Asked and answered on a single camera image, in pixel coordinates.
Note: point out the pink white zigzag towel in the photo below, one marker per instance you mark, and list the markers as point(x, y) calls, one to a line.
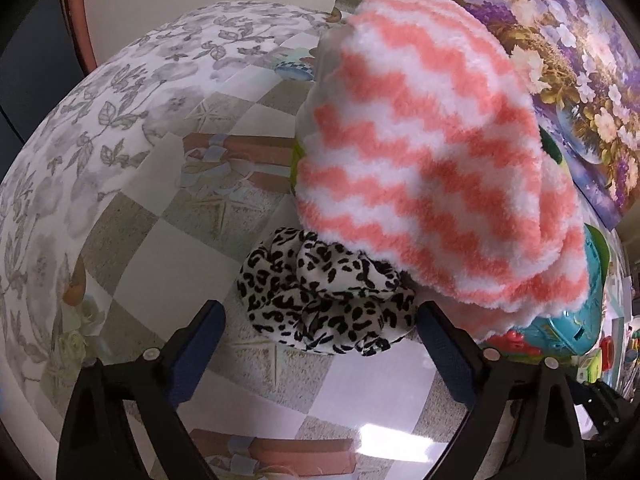
point(430, 150)

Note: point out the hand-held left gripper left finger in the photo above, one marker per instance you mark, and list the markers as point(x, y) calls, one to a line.
point(200, 350)

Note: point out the grey floral cloth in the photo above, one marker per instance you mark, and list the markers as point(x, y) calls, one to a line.
point(100, 135)

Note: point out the floral painting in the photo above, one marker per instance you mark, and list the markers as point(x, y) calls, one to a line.
point(575, 60)

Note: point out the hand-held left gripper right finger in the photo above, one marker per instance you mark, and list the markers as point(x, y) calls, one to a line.
point(450, 350)

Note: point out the reddish brown board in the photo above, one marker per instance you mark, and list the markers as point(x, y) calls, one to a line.
point(80, 20)

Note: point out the leopard print scrunchie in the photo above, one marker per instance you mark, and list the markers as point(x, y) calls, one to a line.
point(320, 295)

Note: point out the dark cabinet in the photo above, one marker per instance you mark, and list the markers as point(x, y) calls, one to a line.
point(30, 60)

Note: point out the teal plastic box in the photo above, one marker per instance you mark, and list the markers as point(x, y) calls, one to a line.
point(570, 325)

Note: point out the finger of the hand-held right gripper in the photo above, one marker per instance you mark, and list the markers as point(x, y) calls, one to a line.
point(600, 405)

